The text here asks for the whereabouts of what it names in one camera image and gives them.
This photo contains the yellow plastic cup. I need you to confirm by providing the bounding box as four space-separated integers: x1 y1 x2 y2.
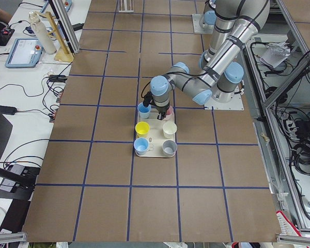
135 121 150 137

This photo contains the cream rectangular tray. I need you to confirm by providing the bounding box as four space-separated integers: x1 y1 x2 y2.
135 108 176 158

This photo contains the blue plastic cup near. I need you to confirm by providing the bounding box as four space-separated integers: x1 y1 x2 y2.
137 102 151 119

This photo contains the blue teach pendant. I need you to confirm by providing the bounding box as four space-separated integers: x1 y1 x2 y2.
5 38 43 68

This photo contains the pink plastic cup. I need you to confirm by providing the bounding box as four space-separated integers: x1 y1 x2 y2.
164 105 174 120

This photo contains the grey plastic cup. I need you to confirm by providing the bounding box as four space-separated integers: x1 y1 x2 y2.
162 140 177 157

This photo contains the cream plastic cup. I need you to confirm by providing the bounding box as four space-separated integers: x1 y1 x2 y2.
162 121 177 138

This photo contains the aluminium frame post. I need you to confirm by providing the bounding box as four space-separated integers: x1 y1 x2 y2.
49 0 80 54

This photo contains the beige water bottle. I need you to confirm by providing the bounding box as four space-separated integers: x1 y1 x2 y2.
28 11 56 54

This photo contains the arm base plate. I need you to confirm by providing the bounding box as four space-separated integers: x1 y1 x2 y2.
200 77 245 111
192 14 214 35

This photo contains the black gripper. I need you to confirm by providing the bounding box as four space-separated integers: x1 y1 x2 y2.
155 103 170 120

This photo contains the light blue plastic cup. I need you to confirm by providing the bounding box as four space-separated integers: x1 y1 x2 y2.
133 137 149 156

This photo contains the wooden cup stand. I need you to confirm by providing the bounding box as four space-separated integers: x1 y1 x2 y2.
39 11 73 63

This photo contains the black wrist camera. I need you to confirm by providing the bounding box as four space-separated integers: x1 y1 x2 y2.
143 91 153 107

